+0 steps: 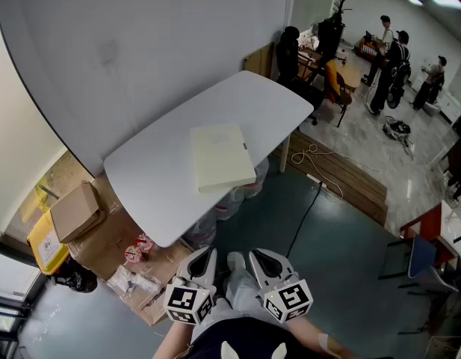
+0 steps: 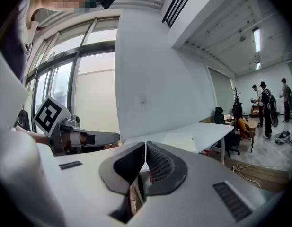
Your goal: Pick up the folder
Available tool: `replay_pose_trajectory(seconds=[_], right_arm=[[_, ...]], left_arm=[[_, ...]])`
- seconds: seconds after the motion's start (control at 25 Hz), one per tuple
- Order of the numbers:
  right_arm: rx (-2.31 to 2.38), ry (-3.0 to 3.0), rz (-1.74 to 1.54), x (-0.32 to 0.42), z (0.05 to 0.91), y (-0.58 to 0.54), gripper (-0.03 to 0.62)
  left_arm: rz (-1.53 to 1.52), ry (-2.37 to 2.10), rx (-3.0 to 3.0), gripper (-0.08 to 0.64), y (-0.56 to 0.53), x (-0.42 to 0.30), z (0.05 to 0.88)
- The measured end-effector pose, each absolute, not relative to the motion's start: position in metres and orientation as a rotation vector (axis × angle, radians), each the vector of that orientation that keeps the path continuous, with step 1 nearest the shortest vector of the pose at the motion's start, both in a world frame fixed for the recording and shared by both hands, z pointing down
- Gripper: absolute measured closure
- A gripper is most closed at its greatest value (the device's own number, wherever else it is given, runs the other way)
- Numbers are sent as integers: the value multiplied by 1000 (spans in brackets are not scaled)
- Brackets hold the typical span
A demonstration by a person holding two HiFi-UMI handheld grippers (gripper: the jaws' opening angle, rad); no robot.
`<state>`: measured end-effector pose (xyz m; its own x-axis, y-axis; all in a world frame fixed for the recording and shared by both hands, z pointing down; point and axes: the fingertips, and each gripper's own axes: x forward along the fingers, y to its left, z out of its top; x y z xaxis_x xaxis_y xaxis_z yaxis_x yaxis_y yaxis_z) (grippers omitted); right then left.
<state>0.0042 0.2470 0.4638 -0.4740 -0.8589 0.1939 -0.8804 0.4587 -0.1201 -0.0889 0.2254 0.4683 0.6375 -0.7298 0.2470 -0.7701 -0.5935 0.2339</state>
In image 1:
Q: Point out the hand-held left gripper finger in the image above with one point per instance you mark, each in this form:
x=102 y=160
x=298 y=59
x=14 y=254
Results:
x=191 y=266
x=213 y=271

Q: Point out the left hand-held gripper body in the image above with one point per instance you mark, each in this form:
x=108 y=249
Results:
x=189 y=303

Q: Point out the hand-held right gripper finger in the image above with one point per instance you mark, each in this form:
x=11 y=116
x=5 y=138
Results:
x=280 y=266
x=258 y=271

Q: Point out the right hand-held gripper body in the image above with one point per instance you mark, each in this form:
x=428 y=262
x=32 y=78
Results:
x=288 y=299

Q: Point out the person's right forearm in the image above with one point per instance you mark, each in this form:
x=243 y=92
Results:
x=312 y=335

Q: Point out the person's left forearm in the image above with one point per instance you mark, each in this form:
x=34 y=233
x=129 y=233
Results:
x=174 y=340

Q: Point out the person's white shoe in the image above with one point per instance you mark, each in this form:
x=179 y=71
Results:
x=236 y=261

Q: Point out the clear plastic bag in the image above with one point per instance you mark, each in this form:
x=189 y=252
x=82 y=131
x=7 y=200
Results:
x=258 y=178
x=200 y=230
x=230 y=204

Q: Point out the red white noodle cup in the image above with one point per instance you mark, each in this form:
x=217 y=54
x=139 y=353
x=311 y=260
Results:
x=133 y=254
x=145 y=242

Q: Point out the person's navy top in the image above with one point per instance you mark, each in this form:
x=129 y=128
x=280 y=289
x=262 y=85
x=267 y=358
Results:
x=249 y=337

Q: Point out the white bandage strip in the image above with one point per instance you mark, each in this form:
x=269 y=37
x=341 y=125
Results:
x=327 y=344

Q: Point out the clear plastic wrapper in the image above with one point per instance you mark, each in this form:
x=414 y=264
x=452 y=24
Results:
x=133 y=280

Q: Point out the flattened cardboard sheets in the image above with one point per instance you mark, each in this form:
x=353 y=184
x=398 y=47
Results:
x=103 y=245

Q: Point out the white power strip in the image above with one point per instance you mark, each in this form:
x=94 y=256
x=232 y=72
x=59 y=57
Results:
x=317 y=180

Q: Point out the wooden plank platform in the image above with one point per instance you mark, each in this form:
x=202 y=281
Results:
x=349 y=178

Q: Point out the black garbage bag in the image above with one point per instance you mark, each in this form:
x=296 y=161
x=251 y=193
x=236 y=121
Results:
x=77 y=279

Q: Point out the brown cardboard box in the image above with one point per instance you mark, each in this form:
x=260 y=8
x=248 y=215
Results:
x=75 y=211

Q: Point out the blue chair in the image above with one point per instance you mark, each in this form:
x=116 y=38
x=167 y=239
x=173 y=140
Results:
x=422 y=256

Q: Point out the yellow plastic bin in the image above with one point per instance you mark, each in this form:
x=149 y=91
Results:
x=47 y=254

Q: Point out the red cabinet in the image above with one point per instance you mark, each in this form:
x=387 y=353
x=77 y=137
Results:
x=428 y=226

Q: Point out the black framed glass door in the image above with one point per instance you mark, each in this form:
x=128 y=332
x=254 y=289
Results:
x=13 y=305

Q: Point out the orange chair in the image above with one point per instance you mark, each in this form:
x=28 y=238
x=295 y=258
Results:
x=331 y=79

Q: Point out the round wooden table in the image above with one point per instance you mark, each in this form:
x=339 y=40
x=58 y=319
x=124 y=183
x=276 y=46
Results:
x=349 y=75

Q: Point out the black office chair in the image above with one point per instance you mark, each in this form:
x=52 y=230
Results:
x=290 y=62

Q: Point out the leaning cardboard panel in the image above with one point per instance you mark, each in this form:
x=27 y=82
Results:
x=260 y=60

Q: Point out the cluttered wooden table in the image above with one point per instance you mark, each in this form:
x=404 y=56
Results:
x=308 y=60

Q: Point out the white storage box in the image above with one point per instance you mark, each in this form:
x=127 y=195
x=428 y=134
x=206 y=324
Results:
x=432 y=108

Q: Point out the black coat rack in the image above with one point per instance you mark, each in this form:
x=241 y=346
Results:
x=329 y=37

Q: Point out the orange shelf unit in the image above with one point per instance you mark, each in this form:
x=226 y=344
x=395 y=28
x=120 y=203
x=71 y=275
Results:
x=366 y=47

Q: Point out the ceiling light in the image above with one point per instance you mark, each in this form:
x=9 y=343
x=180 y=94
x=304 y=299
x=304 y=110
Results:
x=447 y=1
x=415 y=0

